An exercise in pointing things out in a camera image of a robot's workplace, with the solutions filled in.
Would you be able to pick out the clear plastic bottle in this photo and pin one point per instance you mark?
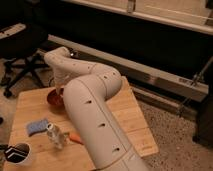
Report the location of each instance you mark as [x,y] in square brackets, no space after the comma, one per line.
[56,136]

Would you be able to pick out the black and white mug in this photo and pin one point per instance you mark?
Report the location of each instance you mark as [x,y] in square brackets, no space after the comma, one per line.
[19,154]

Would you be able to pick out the red ceramic bowl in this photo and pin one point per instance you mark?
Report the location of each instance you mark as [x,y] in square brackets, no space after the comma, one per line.
[55,99]

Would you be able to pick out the blue sponge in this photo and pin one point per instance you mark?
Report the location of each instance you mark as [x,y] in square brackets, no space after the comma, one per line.
[36,127]

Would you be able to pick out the wooden table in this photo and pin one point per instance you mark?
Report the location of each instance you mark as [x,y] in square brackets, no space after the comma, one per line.
[33,106]

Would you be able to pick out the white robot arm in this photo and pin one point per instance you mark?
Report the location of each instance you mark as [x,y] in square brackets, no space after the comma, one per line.
[86,87]

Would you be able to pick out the orange carrot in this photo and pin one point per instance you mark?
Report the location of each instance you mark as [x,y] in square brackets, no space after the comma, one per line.
[74,137]

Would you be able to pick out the black office chair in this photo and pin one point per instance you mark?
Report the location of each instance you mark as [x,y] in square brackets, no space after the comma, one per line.
[20,37]

